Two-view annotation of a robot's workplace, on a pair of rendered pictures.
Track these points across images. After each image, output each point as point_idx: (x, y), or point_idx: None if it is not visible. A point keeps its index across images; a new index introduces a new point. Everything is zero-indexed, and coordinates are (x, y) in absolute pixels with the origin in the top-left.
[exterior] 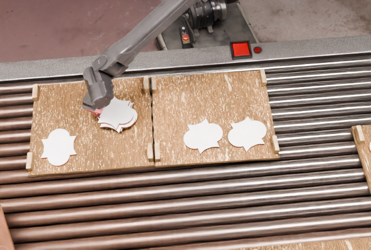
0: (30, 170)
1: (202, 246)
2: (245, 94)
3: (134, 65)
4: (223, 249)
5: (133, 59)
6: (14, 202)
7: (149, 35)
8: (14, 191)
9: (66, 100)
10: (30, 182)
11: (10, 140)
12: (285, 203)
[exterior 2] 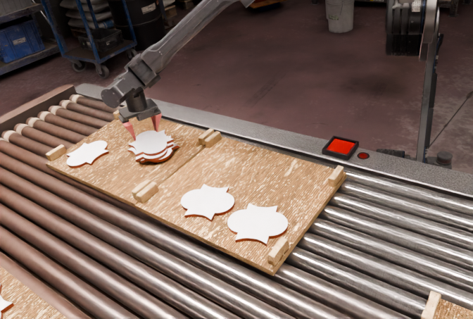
0: (48, 158)
1: (79, 315)
2: (300, 186)
3: (219, 125)
4: None
5: (161, 65)
6: (15, 179)
7: (175, 34)
8: (27, 172)
9: (136, 126)
10: None
11: (72, 140)
12: None
